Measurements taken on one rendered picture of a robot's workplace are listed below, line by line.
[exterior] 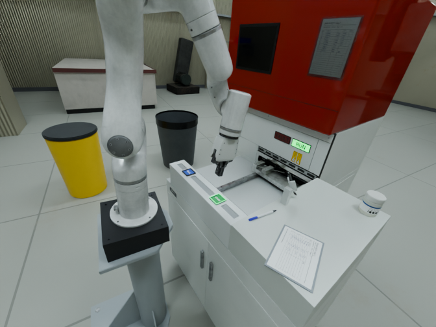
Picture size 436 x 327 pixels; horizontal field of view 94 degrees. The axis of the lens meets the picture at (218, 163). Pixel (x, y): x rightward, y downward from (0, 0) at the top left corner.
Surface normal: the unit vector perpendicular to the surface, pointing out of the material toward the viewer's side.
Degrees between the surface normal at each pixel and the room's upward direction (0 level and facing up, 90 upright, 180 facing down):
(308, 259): 0
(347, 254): 0
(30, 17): 90
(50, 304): 0
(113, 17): 130
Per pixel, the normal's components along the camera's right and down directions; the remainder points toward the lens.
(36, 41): 0.47, 0.47
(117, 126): 0.27, 0.06
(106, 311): 0.07, -0.87
